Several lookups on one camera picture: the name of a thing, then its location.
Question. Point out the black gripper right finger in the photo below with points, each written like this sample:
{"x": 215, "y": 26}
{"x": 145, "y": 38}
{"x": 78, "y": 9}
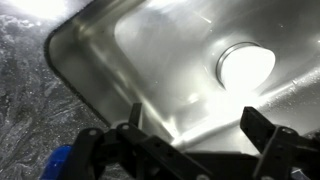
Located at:
{"x": 283, "y": 153}

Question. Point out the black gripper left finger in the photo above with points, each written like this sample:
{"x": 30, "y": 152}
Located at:
{"x": 143, "y": 156}

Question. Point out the small white bowl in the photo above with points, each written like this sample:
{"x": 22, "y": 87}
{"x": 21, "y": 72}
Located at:
{"x": 248, "y": 68}

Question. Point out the stainless steel sink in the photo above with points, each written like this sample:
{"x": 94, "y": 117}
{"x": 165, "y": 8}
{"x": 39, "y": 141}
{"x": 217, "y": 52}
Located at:
{"x": 160, "y": 66}

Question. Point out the large blue dish soap bottle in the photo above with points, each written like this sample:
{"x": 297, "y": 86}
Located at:
{"x": 56, "y": 163}

